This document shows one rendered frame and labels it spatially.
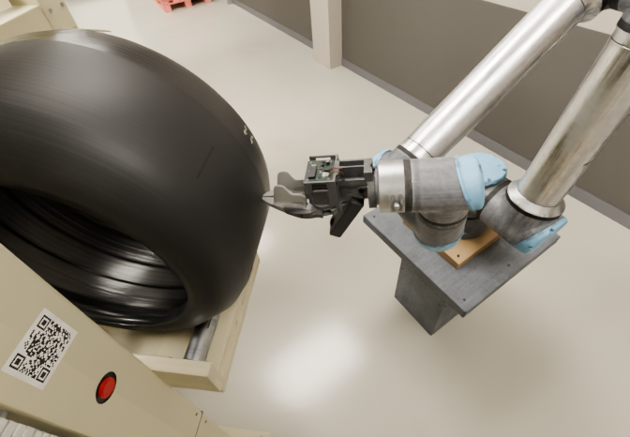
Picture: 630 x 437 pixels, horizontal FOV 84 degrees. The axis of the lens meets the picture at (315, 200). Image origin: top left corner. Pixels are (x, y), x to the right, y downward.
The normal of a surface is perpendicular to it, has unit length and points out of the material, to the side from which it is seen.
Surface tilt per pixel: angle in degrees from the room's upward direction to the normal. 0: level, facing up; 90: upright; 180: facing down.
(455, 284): 0
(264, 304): 0
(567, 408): 0
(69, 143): 50
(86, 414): 90
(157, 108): 40
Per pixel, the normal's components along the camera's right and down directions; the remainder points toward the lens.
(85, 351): 0.99, 0.04
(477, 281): -0.07, -0.69
